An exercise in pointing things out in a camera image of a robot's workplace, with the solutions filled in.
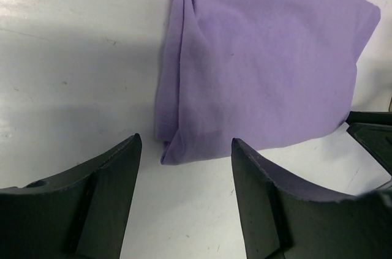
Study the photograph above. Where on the lilac t shirt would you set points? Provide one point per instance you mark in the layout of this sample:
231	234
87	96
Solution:
273	73

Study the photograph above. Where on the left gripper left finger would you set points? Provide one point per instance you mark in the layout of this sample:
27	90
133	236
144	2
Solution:
79	213

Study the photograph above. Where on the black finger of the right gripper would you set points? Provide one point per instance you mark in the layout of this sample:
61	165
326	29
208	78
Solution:
372	130

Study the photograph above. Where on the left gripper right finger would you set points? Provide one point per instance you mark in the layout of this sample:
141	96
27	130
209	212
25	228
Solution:
285	216

